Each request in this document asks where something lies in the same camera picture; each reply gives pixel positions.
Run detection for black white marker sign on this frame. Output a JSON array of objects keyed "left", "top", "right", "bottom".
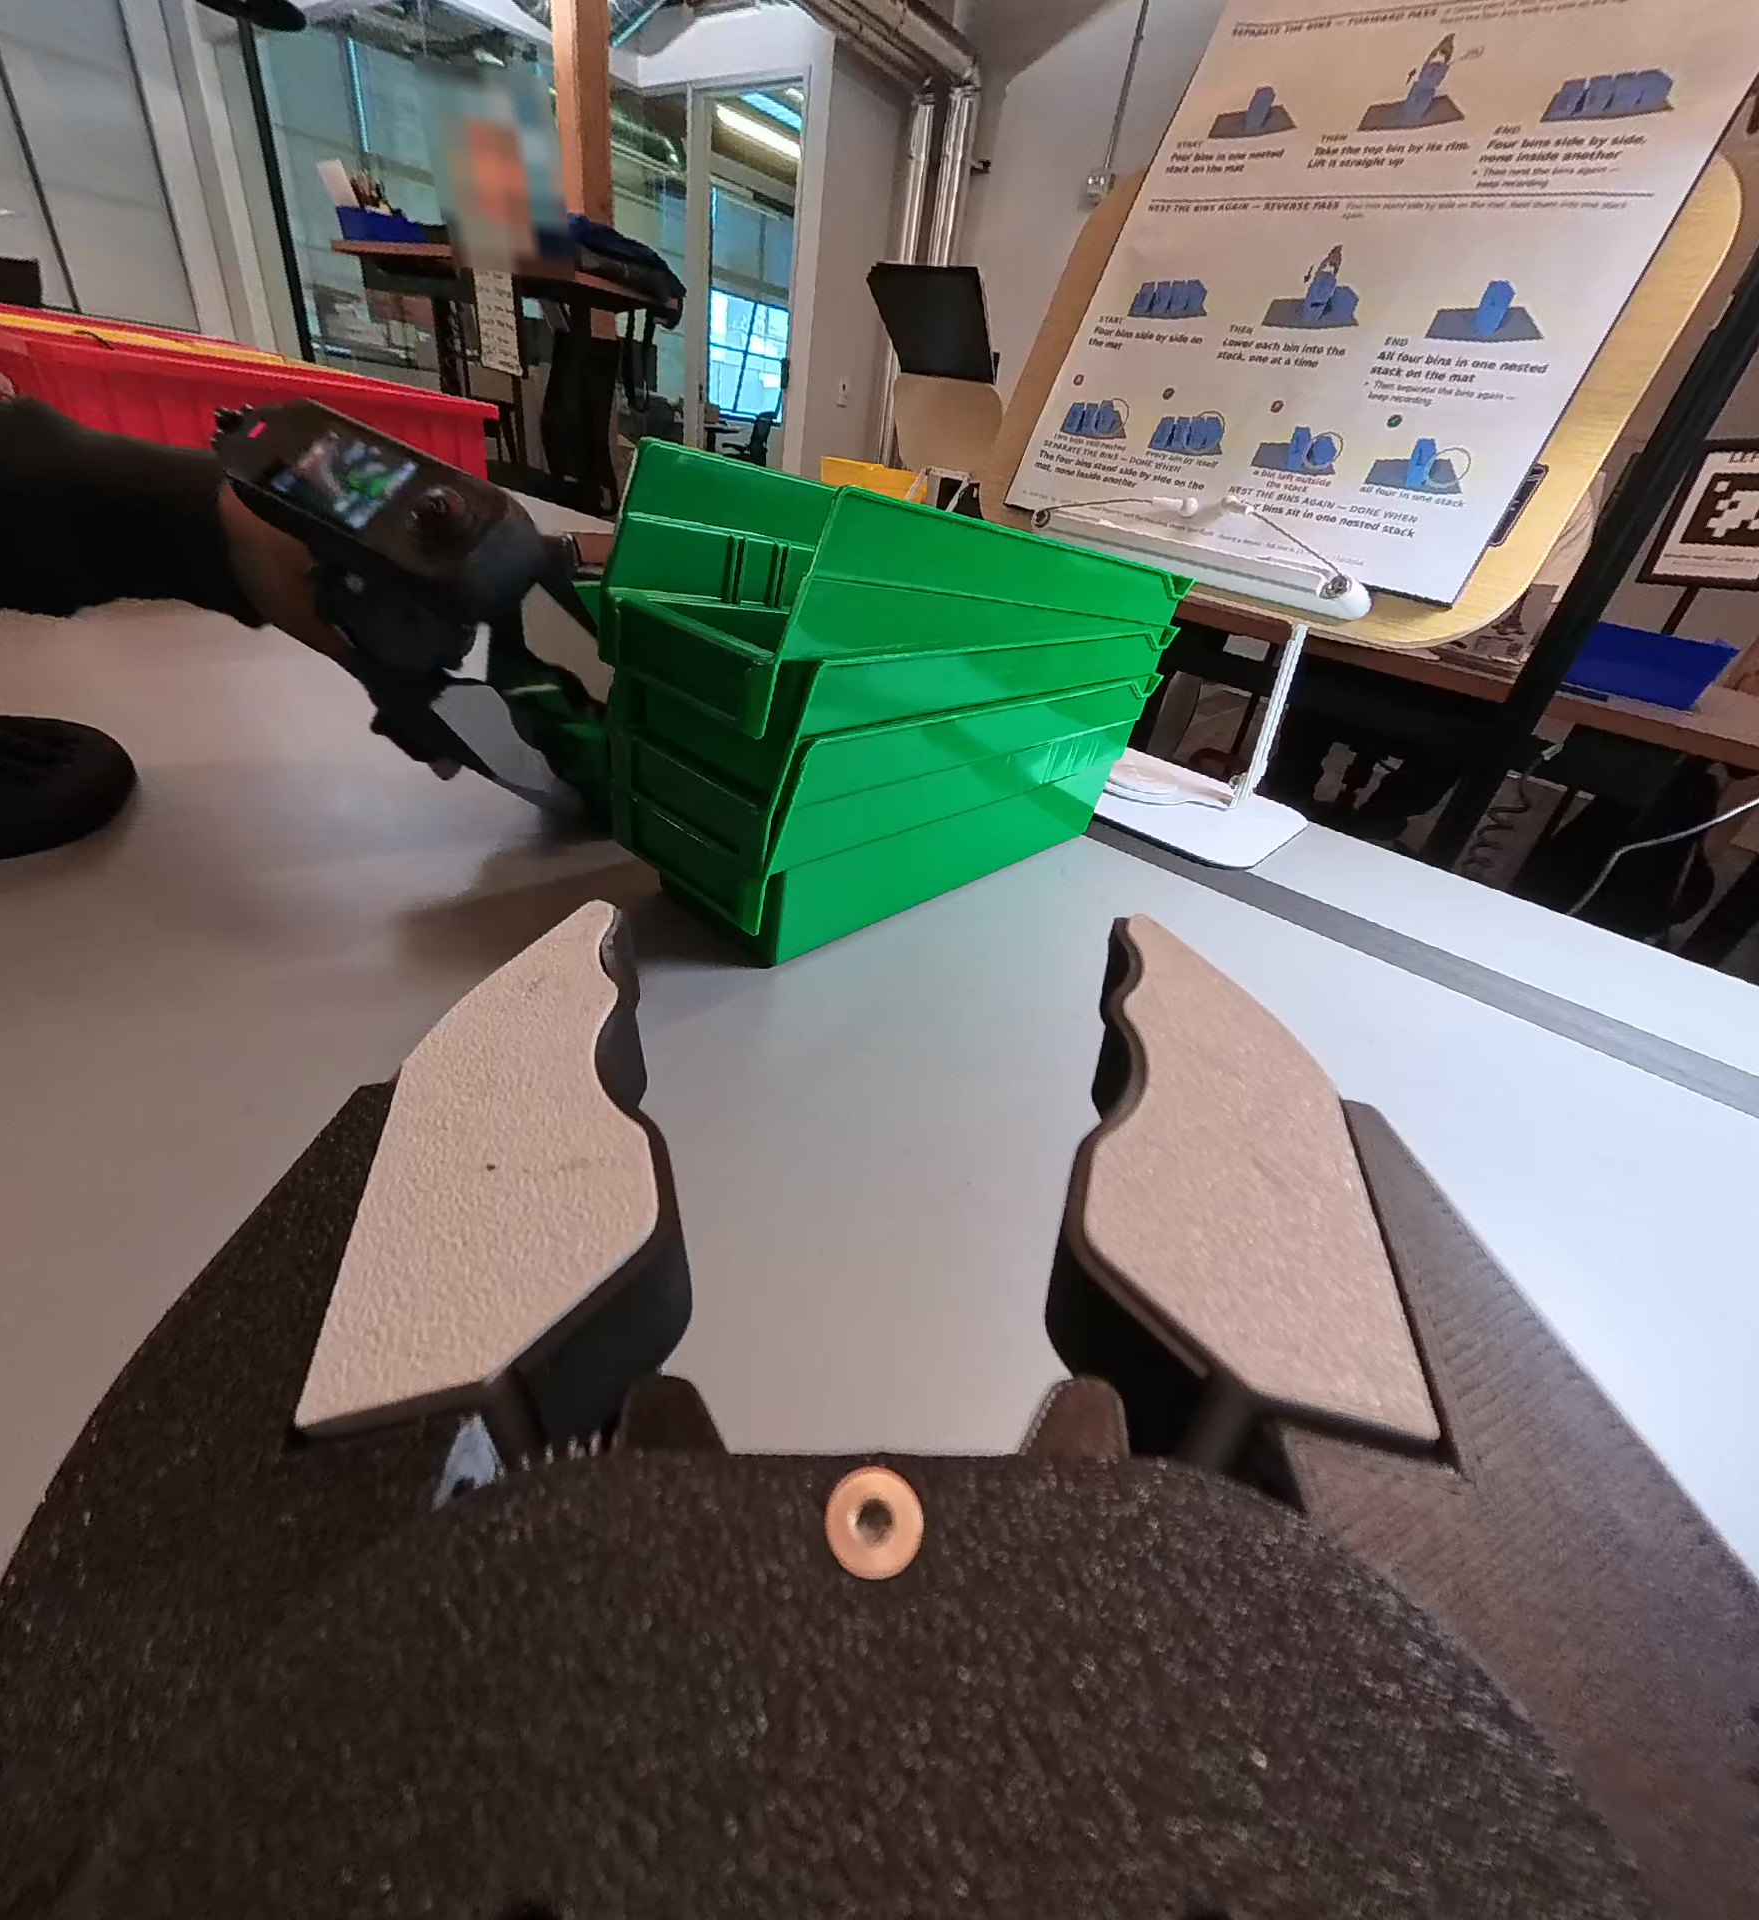
[{"left": 1642, "top": 440, "right": 1759, "bottom": 591}]

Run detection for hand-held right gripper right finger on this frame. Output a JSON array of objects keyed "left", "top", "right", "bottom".
[{"left": 1044, "top": 915, "right": 1447, "bottom": 1478}]

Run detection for pale wooden board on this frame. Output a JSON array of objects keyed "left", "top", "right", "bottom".
[{"left": 953, "top": 142, "right": 1743, "bottom": 649}]

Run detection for yellow plastic crate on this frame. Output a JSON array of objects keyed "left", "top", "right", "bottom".
[{"left": 0, "top": 292, "right": 288, "bottom": 362}]

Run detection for wooden post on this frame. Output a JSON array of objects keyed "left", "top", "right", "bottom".
[{"left": 548, "top": 0, "right": 615, "bottom": 228}]

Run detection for printed instruction sheet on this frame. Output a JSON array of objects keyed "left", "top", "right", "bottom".
[{"left": 1003, "top": 0, "right": 1759, "bottom": 609}]

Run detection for silver pipes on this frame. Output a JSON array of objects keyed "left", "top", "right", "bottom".
[{"left": 891, "top": 61, "right": 982, "bottom": 272}]

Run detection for black monitor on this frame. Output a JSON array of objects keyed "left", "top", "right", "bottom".
[{"left": 867, "top": 262, "right": 1000, "bottom": 384}]

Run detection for person's left hand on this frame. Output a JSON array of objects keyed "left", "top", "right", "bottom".
[{"left": 215, "top": 487, "right": 373, "bottom": 687}]

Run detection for black ribbed pad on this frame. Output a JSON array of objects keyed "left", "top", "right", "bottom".
[{"left": 0, "top": 718, "right": 136, "bottom": 870}]

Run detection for white document stand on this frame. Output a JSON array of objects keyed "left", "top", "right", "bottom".
[{"left": 1036, "top": 498, "right": 1374, "bottom": 870}]

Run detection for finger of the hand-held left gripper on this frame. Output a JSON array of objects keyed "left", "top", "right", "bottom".
[
  {"left": 436, "top": 641, "right": 599, "bottom": 823},
  {"left": 515, "top": 570, "right": 617, "bottom": 714}
]

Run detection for person's left forearm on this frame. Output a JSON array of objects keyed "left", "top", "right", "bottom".
[{"left": 0, "top": 375, "right": 267, "bottom": 630}]

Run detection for brown wooden table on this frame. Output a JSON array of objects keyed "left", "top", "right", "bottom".
[{"left": 1171, "top": 593, "right": 1759, "bottom": 783}]

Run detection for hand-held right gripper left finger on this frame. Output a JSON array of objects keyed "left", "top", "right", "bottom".
[{"left": 291, "top": 899, "right": 693, "bottom": 1449}]

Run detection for light grey desk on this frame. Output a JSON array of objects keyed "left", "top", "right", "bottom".
[{"left": 0, "top": 487, "right": 1759, "bottom": 1727}]

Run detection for red plastic crate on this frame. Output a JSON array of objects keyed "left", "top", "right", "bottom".
[{"left": 0, "top": 307, "right": 502, "bottom": 484}]

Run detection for brown office desk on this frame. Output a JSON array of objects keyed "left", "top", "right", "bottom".
[{"left": 331, "top": 209, "right": 685, "bottom": 468}]

